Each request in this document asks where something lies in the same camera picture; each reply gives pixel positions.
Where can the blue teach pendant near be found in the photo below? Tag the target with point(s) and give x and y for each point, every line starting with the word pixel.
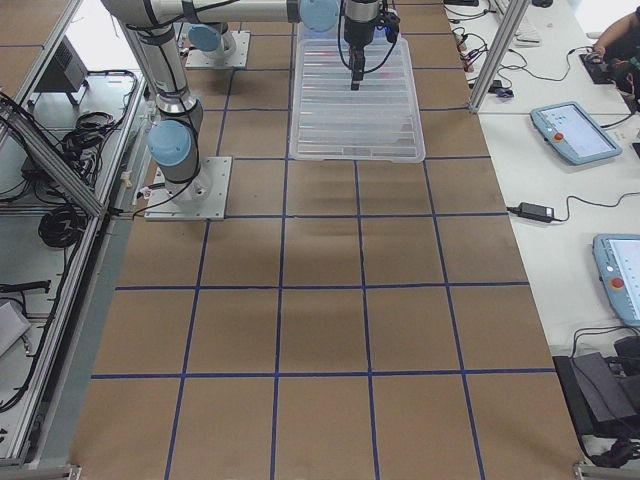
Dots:
pixel 617 260

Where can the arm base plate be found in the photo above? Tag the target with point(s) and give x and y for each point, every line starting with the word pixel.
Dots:
pixel 198 60
pixel 204 199

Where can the clear plastic box lid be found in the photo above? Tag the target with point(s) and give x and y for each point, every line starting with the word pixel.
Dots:
pixel 331 121

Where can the black power adapter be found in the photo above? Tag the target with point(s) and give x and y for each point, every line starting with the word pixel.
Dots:
pixel 535 212

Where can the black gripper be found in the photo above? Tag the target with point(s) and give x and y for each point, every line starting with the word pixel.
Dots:
pixel 358 33

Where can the blue teach pendant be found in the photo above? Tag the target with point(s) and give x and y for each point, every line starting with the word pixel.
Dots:
pixel 617 260
pixel 573 133

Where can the aluminium frame post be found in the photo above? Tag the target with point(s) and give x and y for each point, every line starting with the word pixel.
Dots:
pixel 499 46

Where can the blue teach pendant far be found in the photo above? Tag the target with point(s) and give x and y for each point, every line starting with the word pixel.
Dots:
pixel 573 133

